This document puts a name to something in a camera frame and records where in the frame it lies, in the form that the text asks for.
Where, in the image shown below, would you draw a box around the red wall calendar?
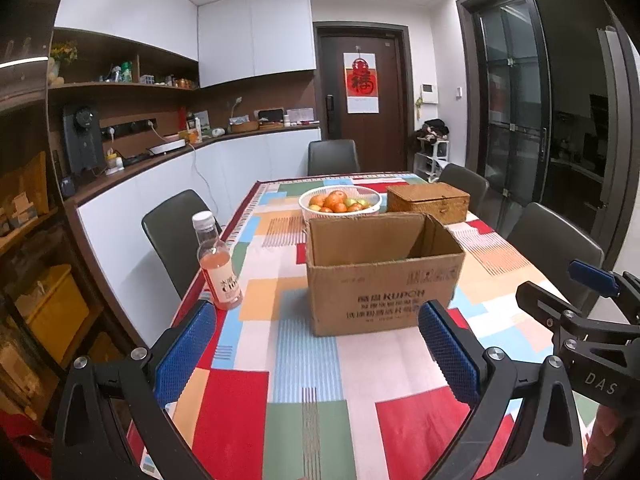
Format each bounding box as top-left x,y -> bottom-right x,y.
342,51 -> 379,114

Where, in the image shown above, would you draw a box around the yellow flowers in vase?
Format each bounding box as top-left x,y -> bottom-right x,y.
49,41 -> 79,79

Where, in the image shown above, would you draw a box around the white lower cabinet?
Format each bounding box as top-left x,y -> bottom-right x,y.
75,126 -> 322,347

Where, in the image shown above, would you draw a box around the person's right hand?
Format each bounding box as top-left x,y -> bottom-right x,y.
586,400 -> 640,472

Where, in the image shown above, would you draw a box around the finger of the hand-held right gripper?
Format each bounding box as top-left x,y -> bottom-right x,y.
568,258 -> 640,312
515,281 -> 640,344

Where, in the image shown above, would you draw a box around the dark brown door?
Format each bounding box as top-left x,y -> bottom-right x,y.
313,21 -> 412,172

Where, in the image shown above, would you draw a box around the pink drink plastic bottle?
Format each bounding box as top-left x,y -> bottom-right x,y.
191,210 -> 245,312

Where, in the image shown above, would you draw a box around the brown cardboard box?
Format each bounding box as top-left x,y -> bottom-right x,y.
305,211 -> 467,338

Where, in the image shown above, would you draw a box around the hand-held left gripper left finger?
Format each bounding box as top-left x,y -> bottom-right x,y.
50,299 -> 219,480

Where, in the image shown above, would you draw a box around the colourful patchwork tablecloth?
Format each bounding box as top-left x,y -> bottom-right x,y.
125,172 -> 601,480

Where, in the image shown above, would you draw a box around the glass sliding door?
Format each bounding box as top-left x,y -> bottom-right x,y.
457,0 -> 552,222

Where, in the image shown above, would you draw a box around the woven wicker box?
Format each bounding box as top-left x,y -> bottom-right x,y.
385,182 -> 472,226

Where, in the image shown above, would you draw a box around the white fruit bowl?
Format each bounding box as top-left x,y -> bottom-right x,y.
298,184 -> 384,221

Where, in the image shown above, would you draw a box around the dark grey dining chair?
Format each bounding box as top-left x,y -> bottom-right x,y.
141,188 -> 224,302
505,202 -> 605,302
437,162 -> 490,217
307,138 -> 361,177

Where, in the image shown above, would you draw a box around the wooden wall shelf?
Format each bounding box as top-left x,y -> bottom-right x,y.
46,27 -> 202,92

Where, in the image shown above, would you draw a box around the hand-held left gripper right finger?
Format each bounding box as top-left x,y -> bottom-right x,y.
417,300 -> 587,480

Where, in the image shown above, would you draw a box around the pile of orange fruits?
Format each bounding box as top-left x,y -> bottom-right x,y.
308,189 -> 374,214

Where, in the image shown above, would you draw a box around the white upper cabinets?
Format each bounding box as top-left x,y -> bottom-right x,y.
53,0 -> 317,89

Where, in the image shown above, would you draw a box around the pile of dark clothes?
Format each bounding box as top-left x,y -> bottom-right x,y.
413,118 -> 451,142

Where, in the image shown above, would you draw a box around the black wall appliance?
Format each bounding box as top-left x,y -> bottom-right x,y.
62,103 -> 106,174

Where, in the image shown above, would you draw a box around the white shoe rack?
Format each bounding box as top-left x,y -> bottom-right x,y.
413,138 -> 451,184

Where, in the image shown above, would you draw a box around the yellow storage bin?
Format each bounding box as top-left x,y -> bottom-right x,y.
14,263 -> 90,364

